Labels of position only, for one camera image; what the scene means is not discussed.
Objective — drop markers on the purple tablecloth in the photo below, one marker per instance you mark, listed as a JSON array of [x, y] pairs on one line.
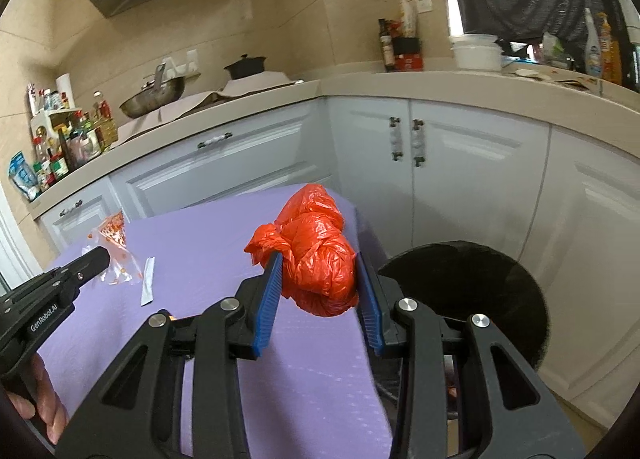
[[200, 249]]

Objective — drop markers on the dark sauce bottle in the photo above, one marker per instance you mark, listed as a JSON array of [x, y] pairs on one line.
[[386, 46]]

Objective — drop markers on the white double wall socket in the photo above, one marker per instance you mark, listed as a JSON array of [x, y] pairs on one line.
[[182, 63]]

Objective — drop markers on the steel wok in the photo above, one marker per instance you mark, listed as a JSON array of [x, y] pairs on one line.
[[152, 99]]

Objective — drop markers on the white kitchen cabinets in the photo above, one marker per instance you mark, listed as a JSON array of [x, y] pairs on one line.
[[490, 179]]

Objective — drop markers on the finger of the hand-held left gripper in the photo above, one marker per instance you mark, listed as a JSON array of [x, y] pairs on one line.
[[87, 264]]

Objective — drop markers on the white sachet strip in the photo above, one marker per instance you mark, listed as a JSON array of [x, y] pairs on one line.
[[148, 284]]

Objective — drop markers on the white door frame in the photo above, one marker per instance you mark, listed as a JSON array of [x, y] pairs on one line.
[[15, 249]]

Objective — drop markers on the tall white bottle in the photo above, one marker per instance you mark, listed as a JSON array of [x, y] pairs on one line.
[[629, 19]]

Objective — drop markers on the black pot with lid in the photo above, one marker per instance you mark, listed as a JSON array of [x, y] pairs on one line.
[[245, 68]]

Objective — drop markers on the clear orange printed wrapper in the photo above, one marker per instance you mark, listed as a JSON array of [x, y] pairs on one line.
[[115, 244]]

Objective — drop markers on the black trash bin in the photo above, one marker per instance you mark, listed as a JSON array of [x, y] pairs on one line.
[[475, 284]]

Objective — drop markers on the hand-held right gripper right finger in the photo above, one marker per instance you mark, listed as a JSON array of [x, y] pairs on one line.
[[371, 309]]

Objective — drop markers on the cluster of condiment bottles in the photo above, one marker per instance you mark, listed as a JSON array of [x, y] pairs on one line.
[[75, 139]]

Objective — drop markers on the beige stove cover cloth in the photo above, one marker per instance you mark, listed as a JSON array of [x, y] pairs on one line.
[[200, 104]]

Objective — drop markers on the person's left hand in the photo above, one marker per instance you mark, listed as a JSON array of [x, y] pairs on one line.
[[47, 399]]

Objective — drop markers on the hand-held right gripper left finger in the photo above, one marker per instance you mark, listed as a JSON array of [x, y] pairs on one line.
[[267, 309]]

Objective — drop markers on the white round container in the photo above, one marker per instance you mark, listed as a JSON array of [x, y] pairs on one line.
[[475, 54]]

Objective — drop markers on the yellow bottle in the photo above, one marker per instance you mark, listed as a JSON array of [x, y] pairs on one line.
[[609, 54]]

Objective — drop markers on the beige kitchen countertop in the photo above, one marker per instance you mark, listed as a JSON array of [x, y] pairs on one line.
[[450, 84]]

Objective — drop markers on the white spray bottle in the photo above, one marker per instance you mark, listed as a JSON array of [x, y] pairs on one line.
[[592, 51]]

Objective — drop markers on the white paper towel roll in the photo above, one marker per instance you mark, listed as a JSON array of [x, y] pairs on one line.
[[65, 91]]

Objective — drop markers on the blue snack bag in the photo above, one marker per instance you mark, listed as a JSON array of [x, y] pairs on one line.
[[24, 176]]

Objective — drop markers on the red plastic bag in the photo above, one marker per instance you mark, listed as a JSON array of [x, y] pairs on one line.
[[310, 249]]

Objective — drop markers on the black red condiment box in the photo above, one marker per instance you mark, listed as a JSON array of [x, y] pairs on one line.
[[409, 56]]

